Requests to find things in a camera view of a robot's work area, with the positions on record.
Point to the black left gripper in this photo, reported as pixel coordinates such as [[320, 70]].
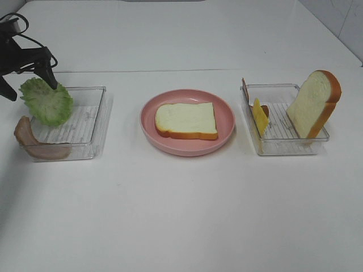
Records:
[[14, 58]]

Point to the green lettuce leaf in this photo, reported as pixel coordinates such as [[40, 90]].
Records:
[[52, 107]]

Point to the bread slice from tray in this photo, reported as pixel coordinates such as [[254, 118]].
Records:
[[186, 121]]

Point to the left clear plastic tray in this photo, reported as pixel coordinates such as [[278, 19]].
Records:
[[85, 131]]

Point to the clear plastic tray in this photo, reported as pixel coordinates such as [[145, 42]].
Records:
[[85, 131], [280, 136]]

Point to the pink round plate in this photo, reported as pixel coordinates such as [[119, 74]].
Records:
[[225, 122]]

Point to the yellow cheese slice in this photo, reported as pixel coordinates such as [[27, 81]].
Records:
[[260, 114]]

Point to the right clear plastic tray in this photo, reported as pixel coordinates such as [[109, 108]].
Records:
[[280, 136]]

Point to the bread slice in right tray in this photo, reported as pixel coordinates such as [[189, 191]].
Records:
[[314, 104]]

